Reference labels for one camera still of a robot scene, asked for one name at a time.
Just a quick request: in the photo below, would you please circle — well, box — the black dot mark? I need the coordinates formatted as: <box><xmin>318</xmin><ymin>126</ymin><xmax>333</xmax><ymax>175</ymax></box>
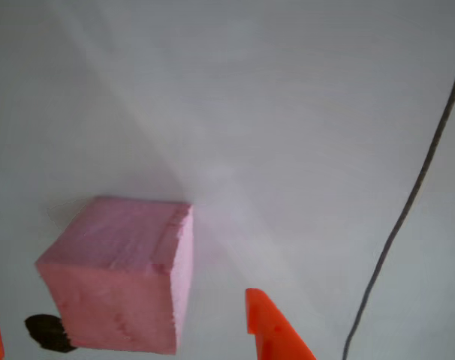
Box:
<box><xmin>23</xmin><ymin>313</ymin><xmax>79</xmax><ymax>354</ymax></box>

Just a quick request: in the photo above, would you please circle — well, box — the pink foam cube block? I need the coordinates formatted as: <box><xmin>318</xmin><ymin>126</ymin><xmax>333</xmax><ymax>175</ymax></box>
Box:
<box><xmin>35</xmin><ymin>195</ymin><xmax>194</xmax><ymax>356</ymax></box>

